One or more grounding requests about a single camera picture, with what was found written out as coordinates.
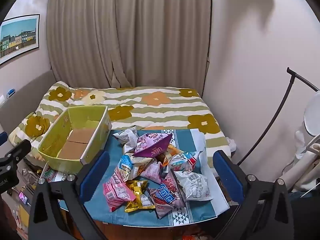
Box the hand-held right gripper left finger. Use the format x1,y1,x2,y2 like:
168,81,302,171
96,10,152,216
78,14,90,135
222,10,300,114
28,150,110,240

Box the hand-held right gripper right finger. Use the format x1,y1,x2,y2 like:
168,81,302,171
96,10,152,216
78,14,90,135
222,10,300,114
212,150,294,240

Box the pink snack packet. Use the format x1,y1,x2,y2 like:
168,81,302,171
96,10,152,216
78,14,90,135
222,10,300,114
103,175,137,212

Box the yellow-green cardboard box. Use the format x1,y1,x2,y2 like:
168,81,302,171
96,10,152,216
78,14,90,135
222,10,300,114
37,106,112,175

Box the pile of mixed snack bags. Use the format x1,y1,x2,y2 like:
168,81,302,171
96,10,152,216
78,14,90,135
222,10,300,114
104,126,214,219

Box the purple snack packet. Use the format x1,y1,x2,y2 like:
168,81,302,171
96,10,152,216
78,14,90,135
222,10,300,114
133,132,173,158

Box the crumpled white tissue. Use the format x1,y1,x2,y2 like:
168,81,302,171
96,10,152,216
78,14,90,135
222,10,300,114
226,137,237,152

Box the blue patterned tablecloth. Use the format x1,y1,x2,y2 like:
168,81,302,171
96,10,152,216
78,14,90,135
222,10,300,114
41,129,230,227

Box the grey padded headboard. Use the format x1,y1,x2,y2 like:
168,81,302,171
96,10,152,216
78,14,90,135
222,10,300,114
0,70,55,132

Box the black curved floor lamp stand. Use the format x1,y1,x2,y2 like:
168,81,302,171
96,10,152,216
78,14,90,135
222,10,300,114
236,67,320,167

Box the striped floral blanket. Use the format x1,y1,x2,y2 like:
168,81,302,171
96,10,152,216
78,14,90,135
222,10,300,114
9,81,236,173

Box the beige curtain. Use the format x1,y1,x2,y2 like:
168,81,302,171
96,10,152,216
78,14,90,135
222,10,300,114
46,0,212,90

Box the framed wall poster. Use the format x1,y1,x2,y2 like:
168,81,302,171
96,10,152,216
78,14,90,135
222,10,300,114
0,14,41,66

